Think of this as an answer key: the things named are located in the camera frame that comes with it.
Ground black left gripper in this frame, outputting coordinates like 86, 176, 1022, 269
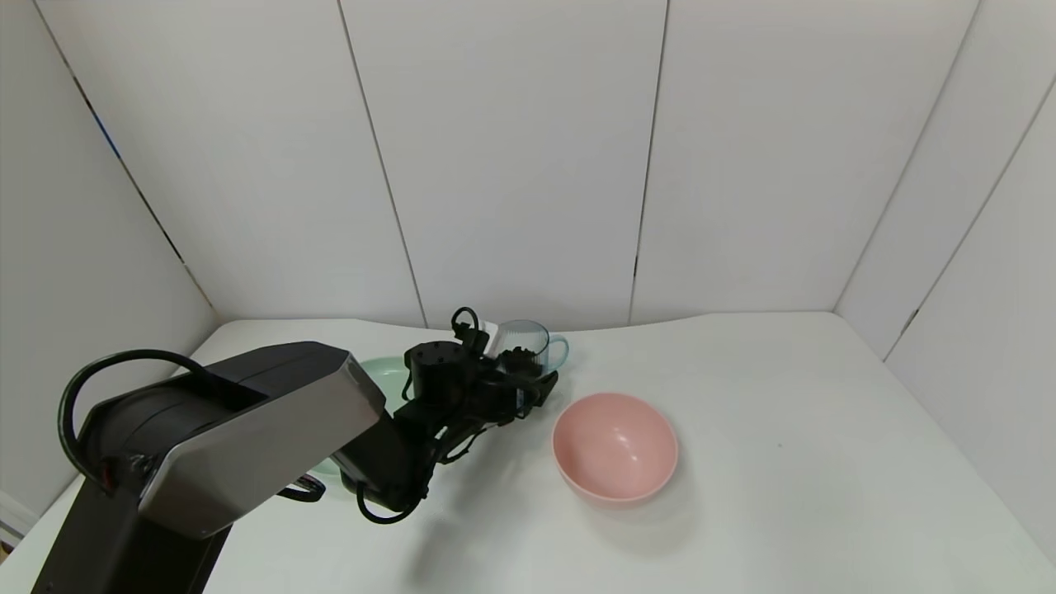
482, 346, 559, 420

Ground transparent blue ribbed cup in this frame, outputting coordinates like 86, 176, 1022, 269
493, 320, 570, 409

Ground pink bowl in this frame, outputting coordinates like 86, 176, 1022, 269
552, 393, 679, 502

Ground pale green round plate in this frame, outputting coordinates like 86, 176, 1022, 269
307, 356, 411, 481

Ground braided black cable sleeve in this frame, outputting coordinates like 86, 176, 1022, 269
279, 474, 328, 503

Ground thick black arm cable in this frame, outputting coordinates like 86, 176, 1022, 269
58, 350, 217, 496

